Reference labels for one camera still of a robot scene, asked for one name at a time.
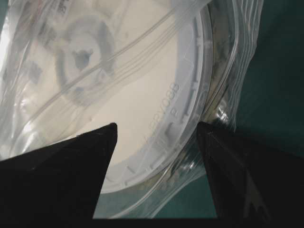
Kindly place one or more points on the clear zip bag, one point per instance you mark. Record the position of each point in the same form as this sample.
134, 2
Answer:
234, 26

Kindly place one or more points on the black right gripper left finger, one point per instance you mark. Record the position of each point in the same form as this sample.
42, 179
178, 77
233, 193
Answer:
61, 181

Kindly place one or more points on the white translucent reel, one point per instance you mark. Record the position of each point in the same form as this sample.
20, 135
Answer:
71, 66

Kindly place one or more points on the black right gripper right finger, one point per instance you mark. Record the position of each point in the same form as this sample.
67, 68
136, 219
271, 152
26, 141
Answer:
249, 180

